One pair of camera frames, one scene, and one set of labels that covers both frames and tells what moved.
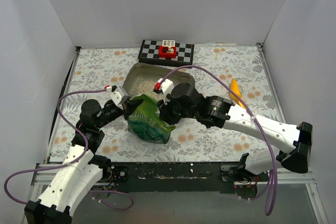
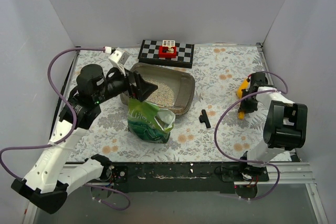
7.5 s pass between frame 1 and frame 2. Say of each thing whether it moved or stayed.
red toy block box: stayed
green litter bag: stayed
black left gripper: moved
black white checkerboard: stayed
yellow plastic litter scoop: moved
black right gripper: moved
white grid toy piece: stayed
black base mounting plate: stayed
